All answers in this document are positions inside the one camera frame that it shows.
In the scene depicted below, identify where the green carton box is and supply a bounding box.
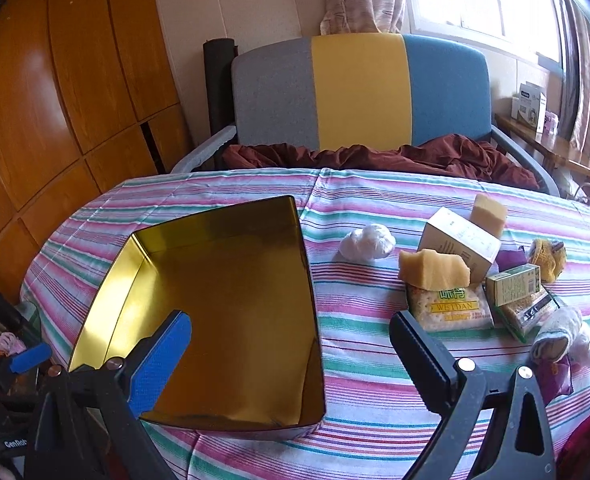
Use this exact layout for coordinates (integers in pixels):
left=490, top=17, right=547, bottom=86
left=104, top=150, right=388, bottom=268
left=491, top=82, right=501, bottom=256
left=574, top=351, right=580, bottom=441
left=485, top=263, right=543, bottom=308

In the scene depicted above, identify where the window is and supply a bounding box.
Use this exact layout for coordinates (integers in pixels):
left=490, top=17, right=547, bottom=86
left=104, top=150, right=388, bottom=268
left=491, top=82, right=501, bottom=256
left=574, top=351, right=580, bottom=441
left=405, top=0, right=563, bottom=68

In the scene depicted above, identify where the yellow sponge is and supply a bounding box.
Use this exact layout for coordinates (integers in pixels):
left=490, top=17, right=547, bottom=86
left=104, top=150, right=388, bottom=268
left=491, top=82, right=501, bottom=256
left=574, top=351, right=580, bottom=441
left=399, top=249, right=472, bottom=291
left=470, top=193, right=508, bottom=238

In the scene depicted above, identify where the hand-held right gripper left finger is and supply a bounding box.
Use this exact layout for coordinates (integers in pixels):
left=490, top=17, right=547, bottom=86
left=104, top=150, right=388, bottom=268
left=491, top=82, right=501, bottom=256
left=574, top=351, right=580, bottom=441
left=22, top=309, right=193, bottom=480

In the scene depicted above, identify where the maroon blanket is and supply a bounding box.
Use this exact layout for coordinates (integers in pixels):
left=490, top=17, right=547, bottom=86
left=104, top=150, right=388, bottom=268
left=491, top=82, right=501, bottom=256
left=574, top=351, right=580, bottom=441
left=222, top=133, right=540, bottom=191

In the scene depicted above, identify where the yellow knitted item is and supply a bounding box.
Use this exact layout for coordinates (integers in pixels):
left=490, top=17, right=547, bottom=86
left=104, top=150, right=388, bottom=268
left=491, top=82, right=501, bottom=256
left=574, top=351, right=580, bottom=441
left=527, top=238, right=568, bottom=283

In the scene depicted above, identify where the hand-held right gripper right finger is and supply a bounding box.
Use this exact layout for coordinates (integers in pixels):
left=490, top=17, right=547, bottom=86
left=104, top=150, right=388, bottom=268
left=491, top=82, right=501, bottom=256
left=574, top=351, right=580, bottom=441
left=389, top=310, right=559, bottom=480

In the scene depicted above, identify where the cracker packet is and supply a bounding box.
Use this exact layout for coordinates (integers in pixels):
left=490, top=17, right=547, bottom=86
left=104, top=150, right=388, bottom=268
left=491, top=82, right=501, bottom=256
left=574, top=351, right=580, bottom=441
left=406, top=282, right=494, bottom=333

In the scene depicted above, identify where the wooden wardrobe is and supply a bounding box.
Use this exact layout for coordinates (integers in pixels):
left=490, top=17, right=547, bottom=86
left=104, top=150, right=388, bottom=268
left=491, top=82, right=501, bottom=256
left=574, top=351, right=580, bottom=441
left=0, top=0, right=193, bottom=311

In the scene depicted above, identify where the gold tin box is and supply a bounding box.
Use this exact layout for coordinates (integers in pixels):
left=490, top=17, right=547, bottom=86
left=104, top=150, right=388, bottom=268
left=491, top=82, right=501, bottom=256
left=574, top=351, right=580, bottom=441
left=68, top=194, right=326, bottom=433

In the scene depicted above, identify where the black rolled mat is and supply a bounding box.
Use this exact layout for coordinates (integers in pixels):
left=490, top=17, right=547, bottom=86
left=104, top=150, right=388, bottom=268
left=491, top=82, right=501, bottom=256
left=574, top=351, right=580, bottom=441
left=202, top=37, right=238, bottom=171

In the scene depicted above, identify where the wooden side table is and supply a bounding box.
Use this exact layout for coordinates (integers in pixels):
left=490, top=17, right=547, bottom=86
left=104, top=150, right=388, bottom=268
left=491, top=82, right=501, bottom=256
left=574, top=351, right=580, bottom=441
left=495, top=112, right=590, bottom=181

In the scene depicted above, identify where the striped tablecloth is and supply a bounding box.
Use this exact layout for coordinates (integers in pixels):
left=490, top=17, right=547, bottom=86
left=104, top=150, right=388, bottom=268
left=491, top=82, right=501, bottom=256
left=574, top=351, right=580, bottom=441
left=20, top=167, right=590, bottom=480

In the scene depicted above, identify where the purple snack packet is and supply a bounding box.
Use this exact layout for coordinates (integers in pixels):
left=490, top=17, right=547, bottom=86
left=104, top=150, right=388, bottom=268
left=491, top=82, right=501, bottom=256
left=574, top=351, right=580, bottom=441
left=540, top=355, right=576, bottom=398
left=495, top=245, right=530, bottom=273

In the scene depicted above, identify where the white blue-label box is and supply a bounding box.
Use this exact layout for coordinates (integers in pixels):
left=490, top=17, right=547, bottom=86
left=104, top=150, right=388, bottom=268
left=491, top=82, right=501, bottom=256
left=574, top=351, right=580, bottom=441
left=517, top=81, right=548, bottom=132

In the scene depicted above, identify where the grey yellow blue armchair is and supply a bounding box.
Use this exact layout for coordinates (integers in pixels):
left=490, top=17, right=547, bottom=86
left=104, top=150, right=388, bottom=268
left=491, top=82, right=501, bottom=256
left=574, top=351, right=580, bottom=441
left=172, top=33, right=560, bottom=196

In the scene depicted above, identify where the white carton box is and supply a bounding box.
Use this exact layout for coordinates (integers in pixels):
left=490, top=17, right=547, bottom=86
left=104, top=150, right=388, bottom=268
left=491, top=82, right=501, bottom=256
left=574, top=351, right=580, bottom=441
left=417, top=207, right=502, bottom=281

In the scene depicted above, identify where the white sock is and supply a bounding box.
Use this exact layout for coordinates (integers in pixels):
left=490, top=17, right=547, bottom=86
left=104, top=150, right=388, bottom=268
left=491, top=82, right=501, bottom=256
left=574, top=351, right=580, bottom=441
left=530, top=307, right=583, bottom=363

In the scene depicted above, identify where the brown biscuit packet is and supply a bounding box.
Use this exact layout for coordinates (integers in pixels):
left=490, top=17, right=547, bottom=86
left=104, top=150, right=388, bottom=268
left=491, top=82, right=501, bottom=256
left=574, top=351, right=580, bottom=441
left=495, top=290, right=560, bottom=343

